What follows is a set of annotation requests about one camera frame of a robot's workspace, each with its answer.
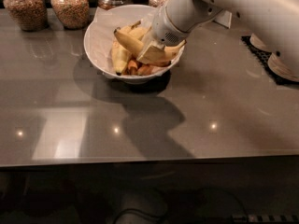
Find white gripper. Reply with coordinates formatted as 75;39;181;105
136;5;190;64

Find yellow banana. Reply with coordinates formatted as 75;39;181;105
114;28;186;62
149;61;171;67
111;21;147;75

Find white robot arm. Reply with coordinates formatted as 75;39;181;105
137;0;299;75

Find white bowl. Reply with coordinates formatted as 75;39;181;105
83;4;185;85

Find orange fruit pieces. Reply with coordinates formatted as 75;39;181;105
122;59;154;76

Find white paper liner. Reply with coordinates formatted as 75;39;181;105
90;5;180;79

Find white sign stand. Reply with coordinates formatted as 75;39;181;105
214;10;232;29

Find black rubber mat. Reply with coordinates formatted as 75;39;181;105
241;35;299;85

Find far left cereal jar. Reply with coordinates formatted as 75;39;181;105
3;0;48;32

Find black cable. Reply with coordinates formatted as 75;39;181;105
111;187;250;224

